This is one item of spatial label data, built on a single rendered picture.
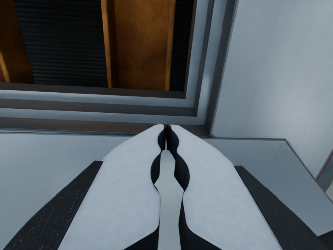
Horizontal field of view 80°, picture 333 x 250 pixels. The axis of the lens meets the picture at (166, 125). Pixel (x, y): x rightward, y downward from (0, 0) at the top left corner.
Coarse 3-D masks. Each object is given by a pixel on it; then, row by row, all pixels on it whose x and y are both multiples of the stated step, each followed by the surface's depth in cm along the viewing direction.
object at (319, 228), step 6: (330, 204) 17; (324, 210) 17; (330, 210) 17; (324, 216) 18; (330, 216) 18; (318, 222) 18; (324, 222) 18; (330, 222) 18; (312, 228) 19; (318, 228) 19; (324, 228) 19; (330, 228) 19; (318, 234) 19
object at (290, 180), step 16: (288, 144) 14; (288, 160) 14; (272, 176) 15; (288, 176) 15; (304, 176) 15; (272, 192) 16; (288, 192) 16; (304, 192) 16; (320, 192) 16; (304, 208) 17; (320, 208) 17
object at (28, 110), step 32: (224, 0) 11; (192, 32) 14; (224, 32) 11; (192, 64) 14; (0, 96) 15; (32, 96) 15; (64, 96) 15; (96, 96) 15; (128, 96) 15; (160, 96) 16; (192, 96) 15; (0, 128) 13; (32, 128) 13; (64, 128) 13; (96, 128) 14; (128, 128) 14; (192, 128) 14
